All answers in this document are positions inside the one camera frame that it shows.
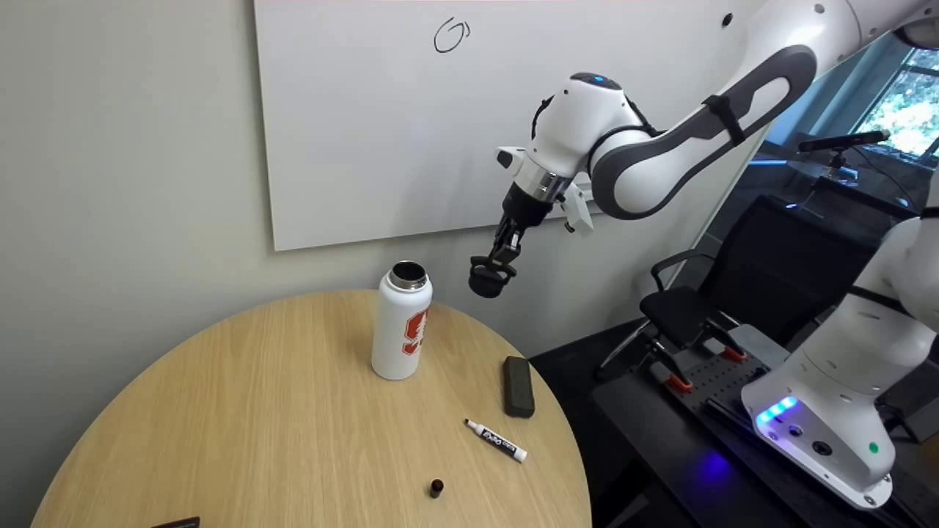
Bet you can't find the white bottle with red print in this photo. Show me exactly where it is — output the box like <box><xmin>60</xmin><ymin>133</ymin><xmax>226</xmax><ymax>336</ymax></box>
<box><xmin>367</xmin><ymin>260</ymin><xmax>437</xmax><ymax>384</ymax></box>

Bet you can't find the black bottle lid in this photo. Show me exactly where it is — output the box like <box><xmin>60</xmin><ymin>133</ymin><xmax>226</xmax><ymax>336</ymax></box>
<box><xmin>465</xmin><ymin>252</ymin><xmax>519</xmax><ymax>304</ymax></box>

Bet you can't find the white marker with black print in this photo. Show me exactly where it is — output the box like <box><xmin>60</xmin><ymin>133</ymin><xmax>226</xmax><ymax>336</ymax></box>
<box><xmin>462</xmin><ymin>417</ymin><xmax>533</xmax><ymax>468</ymax></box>

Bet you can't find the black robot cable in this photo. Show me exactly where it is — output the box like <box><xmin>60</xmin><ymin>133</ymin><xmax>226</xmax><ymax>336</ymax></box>
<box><xmin>530</xmin><ymin>91</ymin><xmax>559</xmax><ymax>141</ymax></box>

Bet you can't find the orange handled clamp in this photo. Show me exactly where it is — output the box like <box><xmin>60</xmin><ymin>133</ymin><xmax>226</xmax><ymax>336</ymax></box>
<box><xmin>650</xmin><ymin>361</ymin><xmax>700</xmax><ymax>400</ymax></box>
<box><xmin>704</xmin><ymin>337</ymin><xmax>753</xmax><ymax>368</ymax></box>

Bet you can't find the black whiteboard eraser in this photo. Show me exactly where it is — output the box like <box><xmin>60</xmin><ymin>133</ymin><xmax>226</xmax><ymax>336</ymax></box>
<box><xmin>500</xmin><ymin>355</ymin><xmax>540</xmax><ymax>424</ymax></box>

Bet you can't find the black office chair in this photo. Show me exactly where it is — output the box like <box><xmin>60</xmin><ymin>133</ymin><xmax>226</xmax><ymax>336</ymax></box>
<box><xmin>597</xmin><ymin>191</ymin><xmax>874</xmax><ymax>380</ymax></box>

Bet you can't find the black strap on arm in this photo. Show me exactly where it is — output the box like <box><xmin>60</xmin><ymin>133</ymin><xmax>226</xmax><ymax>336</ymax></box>
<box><xmin>703</xmin><ymin>91</ymin><xmax>753</xmax><ymax>154</ymax></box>

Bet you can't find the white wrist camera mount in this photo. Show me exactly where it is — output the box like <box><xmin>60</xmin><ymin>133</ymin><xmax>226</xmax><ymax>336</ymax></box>
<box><xmin>560</xmin><ymin>189</ymin><xmax>603</xmax><ymax>238</ymax></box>

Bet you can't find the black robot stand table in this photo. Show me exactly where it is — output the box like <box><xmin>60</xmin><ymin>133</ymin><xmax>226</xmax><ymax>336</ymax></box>
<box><xmin>588</xmin><ymin>320</ymin><xmax>939</xmax><ymax>528</ymax></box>

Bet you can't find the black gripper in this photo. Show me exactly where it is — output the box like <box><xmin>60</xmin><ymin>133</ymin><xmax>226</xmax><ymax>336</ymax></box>
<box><xmin>483</xmin><ymin>183</ymin><xmax>559</xmax><ymax>280</ymax></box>

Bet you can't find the dark background desk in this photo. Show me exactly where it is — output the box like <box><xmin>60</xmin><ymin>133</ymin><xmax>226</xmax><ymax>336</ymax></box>
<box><xmin>750</xmin><ymin>128</ymin><xmax>939</xmax><ymax>232</ymax></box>

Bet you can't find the white wall whiteboard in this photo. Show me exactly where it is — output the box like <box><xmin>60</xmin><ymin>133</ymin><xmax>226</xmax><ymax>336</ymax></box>
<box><xmin>252</xmin><ymin>0</ymin><xmax>798</xmax><ymax>255</ymax></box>

